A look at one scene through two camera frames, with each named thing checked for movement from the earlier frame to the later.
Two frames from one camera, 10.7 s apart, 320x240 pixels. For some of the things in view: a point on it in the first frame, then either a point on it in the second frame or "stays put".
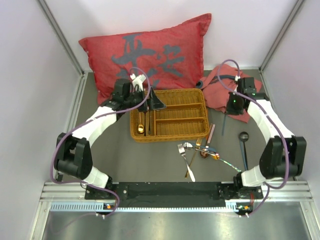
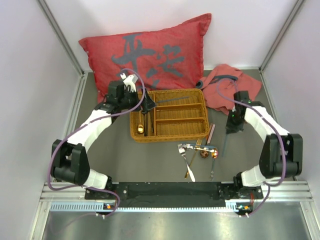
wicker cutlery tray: [185, 116] stays put
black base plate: [173, 192] stays put
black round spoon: [244, 137] → [152, 125]
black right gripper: [229, 110] → [231, 128]
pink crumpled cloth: [218, 84] stays put
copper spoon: [203, 154] stays put
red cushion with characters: [170, 58] stays put
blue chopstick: [224, 124] → [173, 99]
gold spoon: [140, 127] stays put
